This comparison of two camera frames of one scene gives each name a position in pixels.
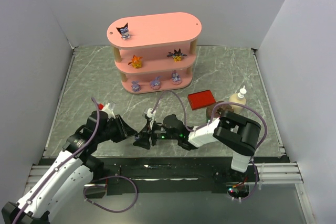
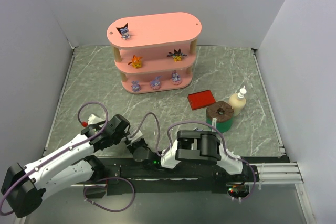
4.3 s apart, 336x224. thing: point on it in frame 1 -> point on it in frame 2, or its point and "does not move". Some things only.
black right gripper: (151, 137) -> (187, 142)
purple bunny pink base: (156, 84) does not move
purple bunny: (176, 78) does not move
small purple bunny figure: (135, 86) does not move
